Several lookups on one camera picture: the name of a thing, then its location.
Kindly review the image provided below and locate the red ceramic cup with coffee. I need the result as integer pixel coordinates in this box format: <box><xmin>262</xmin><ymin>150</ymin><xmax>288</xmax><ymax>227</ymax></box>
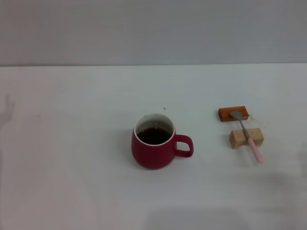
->
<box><xmin>130</xmin><ymin>113</ymin><xmax>194</xmax><ymax>170</ymax></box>

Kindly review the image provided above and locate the pink handled metal spoon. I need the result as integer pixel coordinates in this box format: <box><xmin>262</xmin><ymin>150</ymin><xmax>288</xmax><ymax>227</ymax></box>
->
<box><xmin>229</xmin><ymin>111</ymin><xmax>265</xmax><ymax>164</ymax></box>

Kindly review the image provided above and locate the dark orange wooden block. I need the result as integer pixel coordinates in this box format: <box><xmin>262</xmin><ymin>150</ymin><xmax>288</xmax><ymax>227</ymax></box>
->
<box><xmin>218</xmin><ymin>105</ymin><xmax>249</xmax><ymax>123</ymax></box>

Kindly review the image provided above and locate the light wooden arch block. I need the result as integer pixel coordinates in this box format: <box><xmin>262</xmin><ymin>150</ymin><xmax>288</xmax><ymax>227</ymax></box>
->
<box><xmin>229</xmin><ymin>127</ymin><xmax>265</xmax><ymax>150</ymax></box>

